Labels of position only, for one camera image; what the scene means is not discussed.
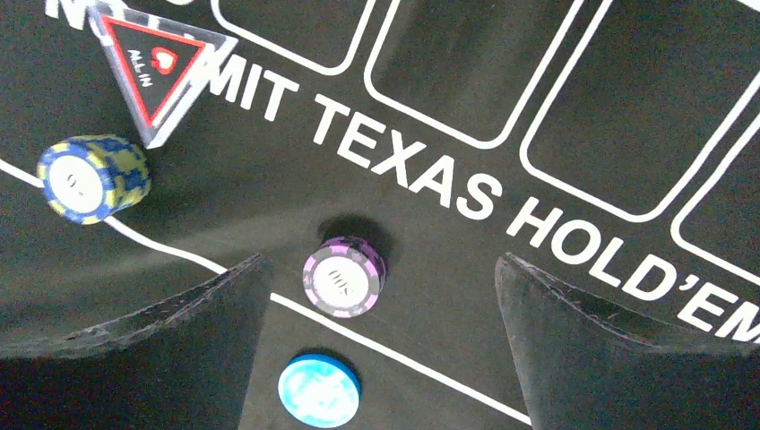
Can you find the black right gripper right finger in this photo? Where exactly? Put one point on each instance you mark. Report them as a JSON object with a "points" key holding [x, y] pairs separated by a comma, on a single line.
{"points": [[584, 362]]}

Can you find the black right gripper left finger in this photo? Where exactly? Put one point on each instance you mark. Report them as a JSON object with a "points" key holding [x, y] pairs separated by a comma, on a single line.
{"points": [[181, 363]]}

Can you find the blue round button chip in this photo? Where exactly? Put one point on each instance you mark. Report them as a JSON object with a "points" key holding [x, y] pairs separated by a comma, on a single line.
{"points": [[319, 391]]}

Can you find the black poker felt mat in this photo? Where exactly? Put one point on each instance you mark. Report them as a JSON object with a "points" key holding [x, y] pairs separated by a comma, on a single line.
{"points": [[612, 144]]}

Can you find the red triangular all-in marker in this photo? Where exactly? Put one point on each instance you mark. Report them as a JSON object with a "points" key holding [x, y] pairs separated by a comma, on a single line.
{"points": [[161, 65]]}

